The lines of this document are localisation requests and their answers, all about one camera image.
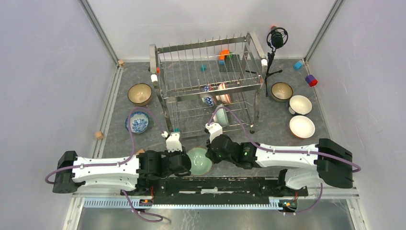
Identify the white blue floral bowl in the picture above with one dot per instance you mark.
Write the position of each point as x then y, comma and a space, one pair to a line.
137, 123

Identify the white bowl with orange rim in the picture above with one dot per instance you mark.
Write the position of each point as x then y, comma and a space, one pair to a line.
301, 126

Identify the purple and red block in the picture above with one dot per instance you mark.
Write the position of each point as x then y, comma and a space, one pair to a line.
311, 80

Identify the light blue block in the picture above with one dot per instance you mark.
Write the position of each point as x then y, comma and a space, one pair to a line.
298, 65

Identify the pink patterned rear bowl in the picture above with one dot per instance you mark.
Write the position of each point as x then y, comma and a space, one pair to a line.
209, 100

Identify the copper bowl with floral motif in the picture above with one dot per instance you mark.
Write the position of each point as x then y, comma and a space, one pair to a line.
140, 94

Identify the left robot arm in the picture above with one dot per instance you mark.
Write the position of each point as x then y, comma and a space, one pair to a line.
79, 174

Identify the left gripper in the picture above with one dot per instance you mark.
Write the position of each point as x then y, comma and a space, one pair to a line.
176, 152

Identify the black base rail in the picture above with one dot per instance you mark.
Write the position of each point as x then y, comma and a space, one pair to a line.
214, 190

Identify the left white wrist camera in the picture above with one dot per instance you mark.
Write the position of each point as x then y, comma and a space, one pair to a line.
172, 140

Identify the blue rimmed small bowl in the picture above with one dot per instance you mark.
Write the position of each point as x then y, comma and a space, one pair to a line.
299, 105

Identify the celadon green front bowl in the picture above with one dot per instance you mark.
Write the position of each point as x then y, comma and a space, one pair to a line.
200, 163

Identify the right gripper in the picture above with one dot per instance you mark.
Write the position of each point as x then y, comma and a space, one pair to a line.
210, 154

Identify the celadon green bowl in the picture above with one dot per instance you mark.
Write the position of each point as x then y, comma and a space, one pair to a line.
200, 163
221, 118

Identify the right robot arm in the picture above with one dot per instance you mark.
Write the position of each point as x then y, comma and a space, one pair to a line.
323, 162

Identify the steel two-tier dish rack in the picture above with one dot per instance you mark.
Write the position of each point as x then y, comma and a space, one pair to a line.
191, 80

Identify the dark bowl with lattice band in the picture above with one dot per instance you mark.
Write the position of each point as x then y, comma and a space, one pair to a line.
281, 91

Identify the orange arch block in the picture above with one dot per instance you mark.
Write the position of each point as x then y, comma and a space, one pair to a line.
223, 54

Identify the wooden cube at left edge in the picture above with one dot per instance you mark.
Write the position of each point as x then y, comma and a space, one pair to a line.
99, 135

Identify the long wooden block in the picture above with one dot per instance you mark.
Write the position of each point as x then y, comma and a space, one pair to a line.
140, 151

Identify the black microphone on tripod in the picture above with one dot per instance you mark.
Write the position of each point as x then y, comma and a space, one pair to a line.
276, 39

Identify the grey building baseplate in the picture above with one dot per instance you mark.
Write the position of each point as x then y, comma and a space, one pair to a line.
231, 64

